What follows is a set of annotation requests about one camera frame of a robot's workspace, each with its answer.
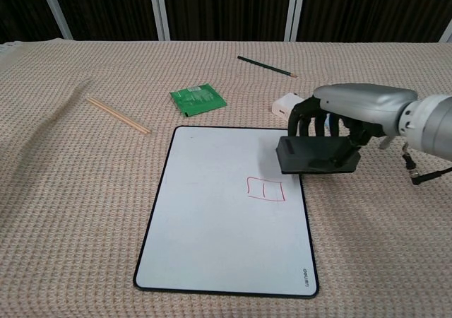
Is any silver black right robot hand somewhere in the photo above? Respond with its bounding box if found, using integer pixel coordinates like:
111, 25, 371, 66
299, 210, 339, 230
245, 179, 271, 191
287, 83, 418, 167

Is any dark grey board eraser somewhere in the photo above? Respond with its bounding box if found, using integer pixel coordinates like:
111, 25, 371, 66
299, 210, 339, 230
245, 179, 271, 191
275, 136, 362, 176

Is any white charger cube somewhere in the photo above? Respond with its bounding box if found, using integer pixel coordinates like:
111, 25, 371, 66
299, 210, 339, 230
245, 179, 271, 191
271, 92, 303, 119

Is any green pencil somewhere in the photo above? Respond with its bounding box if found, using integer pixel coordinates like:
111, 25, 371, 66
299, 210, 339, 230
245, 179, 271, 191
237, 55, 298, 78

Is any green foil packet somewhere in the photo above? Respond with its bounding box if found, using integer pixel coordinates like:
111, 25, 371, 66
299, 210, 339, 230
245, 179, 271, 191
169, 83, 227, 118

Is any wooden chopstick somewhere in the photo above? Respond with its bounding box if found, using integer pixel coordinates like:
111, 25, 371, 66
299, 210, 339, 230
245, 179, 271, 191
85, 98, 149, 136
88, 96, 153, 134

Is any beige waffle tablecloth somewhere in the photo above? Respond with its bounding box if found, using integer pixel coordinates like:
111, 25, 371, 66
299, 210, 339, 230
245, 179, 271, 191
0, 38, 452, 318

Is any black cable with plug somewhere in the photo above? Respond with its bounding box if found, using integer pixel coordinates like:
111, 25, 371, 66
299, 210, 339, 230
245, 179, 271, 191
400, 142, 452, 187

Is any white partition frame post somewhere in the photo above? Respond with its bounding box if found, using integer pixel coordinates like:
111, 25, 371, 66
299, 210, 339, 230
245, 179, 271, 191
439, 20, 452, 44
147, 0, 172, 42
284, 0, 307, 42
37, 0, 74, 40

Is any white board with black frame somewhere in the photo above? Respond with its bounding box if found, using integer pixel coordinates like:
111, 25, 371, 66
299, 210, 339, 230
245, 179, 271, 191
133, 125, 320, 300

